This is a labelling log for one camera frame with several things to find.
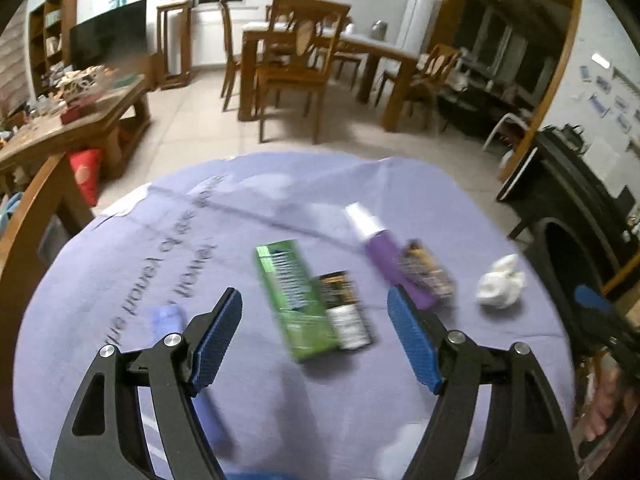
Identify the metal kettle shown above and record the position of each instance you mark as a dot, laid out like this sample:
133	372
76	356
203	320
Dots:
379	30

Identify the white paper sheet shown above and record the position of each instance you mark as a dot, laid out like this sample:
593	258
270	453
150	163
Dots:
602	157

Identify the person's right hand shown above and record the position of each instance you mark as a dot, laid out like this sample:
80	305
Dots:
605	405

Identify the wooden bookshelf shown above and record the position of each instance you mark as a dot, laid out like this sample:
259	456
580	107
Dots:
67	15

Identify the blue wall cards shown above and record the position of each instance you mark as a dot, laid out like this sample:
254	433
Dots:
610	95

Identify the white plastic chair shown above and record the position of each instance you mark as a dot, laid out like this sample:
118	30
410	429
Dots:
505	127

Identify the white standing air conditioner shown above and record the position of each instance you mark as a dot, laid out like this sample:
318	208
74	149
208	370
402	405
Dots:
415	20

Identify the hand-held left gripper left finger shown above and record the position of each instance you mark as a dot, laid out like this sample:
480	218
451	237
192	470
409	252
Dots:
215	345

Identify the wooden coffee table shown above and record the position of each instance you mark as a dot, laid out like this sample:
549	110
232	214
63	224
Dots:
65	132

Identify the white snack basket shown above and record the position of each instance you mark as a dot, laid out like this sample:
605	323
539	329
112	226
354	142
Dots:
80	82

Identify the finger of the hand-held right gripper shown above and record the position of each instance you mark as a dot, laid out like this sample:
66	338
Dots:
592	299

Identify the purple tablecloth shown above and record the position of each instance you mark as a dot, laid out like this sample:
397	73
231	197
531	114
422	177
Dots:
300	195

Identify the green carton box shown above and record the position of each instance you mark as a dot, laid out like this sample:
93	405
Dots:
295	310

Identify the purple spray bottle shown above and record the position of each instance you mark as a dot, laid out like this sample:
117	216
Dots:
382	255

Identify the wooden dining table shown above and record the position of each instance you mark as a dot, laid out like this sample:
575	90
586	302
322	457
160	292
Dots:
380	52

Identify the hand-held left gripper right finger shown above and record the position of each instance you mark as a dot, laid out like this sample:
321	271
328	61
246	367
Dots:
412	345

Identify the wooden sofa armrest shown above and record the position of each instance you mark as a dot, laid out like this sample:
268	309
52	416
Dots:
30	240

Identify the tall wooden plant stand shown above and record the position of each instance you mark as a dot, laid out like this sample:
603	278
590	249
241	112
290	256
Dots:
172	45

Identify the black gold packet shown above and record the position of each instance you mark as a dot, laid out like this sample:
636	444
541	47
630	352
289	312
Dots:
425	270

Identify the wooden doorway frame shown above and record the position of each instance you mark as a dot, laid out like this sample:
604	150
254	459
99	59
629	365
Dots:
560	70

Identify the red bag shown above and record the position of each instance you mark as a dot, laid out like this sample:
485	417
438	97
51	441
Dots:
86	177

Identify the red tissue box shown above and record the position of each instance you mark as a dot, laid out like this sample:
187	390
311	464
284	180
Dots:
76	111

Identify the white crumpled tissue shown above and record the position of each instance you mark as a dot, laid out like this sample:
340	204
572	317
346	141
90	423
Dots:
500	282

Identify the black battery blister pack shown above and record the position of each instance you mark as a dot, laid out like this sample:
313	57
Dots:
345	310

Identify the black television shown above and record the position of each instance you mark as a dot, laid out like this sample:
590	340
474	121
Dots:
107	35

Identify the beige roman blind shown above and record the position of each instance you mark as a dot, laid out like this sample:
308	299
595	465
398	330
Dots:
12	60

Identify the wooden dining chair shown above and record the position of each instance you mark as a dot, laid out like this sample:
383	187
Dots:
230	55
345	55
425	80
295	75

